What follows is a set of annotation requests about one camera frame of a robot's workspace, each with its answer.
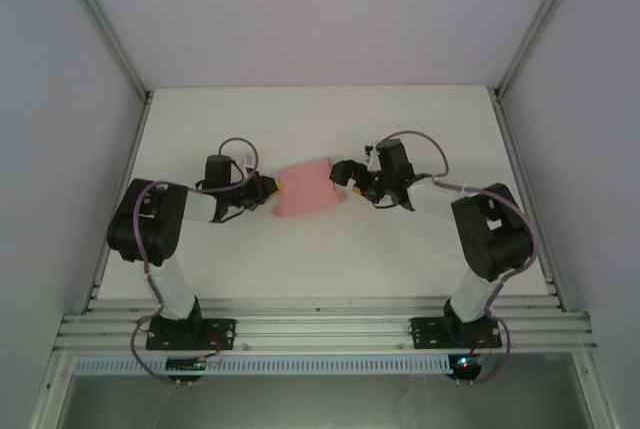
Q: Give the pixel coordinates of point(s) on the pink cloth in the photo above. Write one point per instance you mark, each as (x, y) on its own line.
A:
(307, 188)

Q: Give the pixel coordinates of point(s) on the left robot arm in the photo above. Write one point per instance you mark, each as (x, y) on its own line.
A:
(160, 234)

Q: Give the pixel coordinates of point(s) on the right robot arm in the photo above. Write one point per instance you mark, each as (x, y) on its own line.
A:
(480, 239)

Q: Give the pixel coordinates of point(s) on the left circuit board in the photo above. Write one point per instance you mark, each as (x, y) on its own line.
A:
(192, 364)

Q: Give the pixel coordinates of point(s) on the circuit board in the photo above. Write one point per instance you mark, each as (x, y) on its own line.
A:
(465, 364)
(192, 364)

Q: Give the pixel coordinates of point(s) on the right circuit board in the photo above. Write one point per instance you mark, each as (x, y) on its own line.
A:
(465, 364)

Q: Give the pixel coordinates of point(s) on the aluminium side rail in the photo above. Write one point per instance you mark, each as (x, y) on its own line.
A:
(525, 189)
(117, 199)

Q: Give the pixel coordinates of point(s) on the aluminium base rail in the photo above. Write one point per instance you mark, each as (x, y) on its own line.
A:
(325, 324)

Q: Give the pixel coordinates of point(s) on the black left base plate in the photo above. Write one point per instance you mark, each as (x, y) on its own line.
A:
(220, 333)

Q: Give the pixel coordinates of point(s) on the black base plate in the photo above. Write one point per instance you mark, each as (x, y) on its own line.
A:
(220, 333)
(427, 333)

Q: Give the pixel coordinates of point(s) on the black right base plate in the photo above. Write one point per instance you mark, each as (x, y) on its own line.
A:
(427, 333)

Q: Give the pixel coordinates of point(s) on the aluminium frame post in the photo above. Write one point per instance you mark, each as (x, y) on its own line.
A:
(107, 29)
(535, 24)

